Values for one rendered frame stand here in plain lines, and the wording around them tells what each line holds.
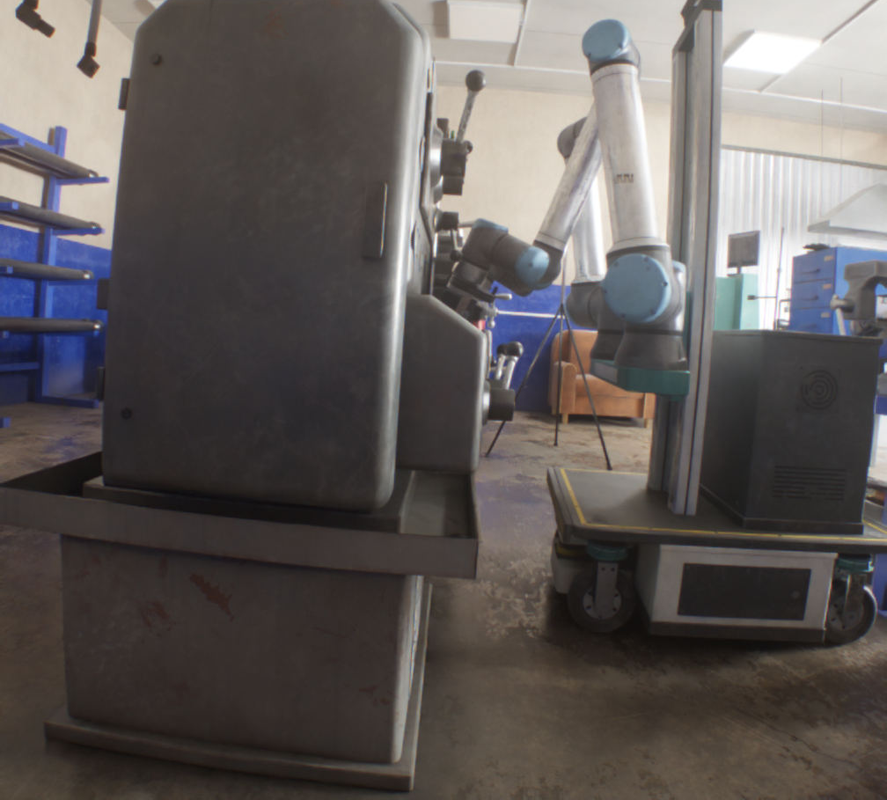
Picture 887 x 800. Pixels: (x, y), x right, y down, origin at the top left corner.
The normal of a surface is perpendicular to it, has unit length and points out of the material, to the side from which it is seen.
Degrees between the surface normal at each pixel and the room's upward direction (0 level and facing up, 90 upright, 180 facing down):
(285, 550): 90
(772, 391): 90
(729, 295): 90
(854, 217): 82
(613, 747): 0
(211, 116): 90
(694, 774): 0
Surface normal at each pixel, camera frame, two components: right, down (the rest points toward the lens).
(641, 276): -0.49, 0.07
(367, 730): -0.02, 0.02
